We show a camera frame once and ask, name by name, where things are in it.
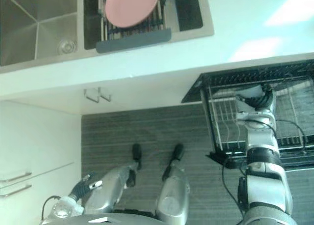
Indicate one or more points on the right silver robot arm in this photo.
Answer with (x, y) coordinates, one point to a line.
(263, 166)

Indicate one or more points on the left dark robot foot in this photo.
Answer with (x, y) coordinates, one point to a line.
(137, 151)

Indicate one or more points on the black dishwasher door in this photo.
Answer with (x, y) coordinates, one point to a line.
(299, 161)

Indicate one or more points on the left silver robot leg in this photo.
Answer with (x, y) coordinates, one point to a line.
(110, 185)

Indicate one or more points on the white drawer cabinet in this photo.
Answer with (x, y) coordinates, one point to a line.
(36, 141)

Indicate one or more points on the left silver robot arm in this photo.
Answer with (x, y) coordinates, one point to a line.
(64, 206)

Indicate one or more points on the silver robot leg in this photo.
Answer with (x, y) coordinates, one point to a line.
(110, 185)
(173, 193)

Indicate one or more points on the black dishwasher body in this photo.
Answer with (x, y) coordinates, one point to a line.
(196, 90)

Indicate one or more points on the round sink drain strainer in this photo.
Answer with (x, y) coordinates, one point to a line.
(66, 46)

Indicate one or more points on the pink plate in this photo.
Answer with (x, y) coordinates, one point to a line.
(131, 7)

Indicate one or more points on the grey roll-up drying rack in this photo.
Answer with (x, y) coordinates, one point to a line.
(133, 39)

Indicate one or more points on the double-bowl kitchen sink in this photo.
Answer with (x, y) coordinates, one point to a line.
(22, 21)

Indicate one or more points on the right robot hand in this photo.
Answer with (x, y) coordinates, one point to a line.
(261, 101)

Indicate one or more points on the silver robot torso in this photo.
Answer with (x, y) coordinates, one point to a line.
(98, 219)

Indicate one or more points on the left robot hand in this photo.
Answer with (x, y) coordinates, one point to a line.
(82, 188)

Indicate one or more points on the right dark robot foot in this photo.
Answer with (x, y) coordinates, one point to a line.
(177, 151)

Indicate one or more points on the right silver robot leg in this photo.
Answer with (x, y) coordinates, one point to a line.
(173, 193)

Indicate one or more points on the dark robot foot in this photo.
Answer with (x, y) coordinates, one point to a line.
(177, 151)
(137, 151)

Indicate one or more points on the white cup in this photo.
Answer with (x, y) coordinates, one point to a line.
(250, 92)

